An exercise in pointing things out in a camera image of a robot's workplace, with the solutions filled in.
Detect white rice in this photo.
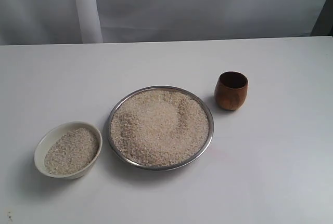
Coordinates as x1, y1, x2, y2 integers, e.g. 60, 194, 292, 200
44, 128, 99, 175

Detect round steel tray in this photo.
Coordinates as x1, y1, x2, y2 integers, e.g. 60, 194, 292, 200
107, 85, 214, 171

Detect rice pile in tray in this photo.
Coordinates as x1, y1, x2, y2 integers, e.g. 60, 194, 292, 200
110, 90, 209, 167

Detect white backdrop curtain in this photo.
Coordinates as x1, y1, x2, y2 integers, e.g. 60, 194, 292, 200
1, 0, 325, 45

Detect brown wooden cup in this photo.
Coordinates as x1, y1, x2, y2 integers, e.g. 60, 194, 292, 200
214, 71, 248, 111

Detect white ceramic bowl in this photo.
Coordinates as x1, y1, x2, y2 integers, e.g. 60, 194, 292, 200
34, 121, 103, 180

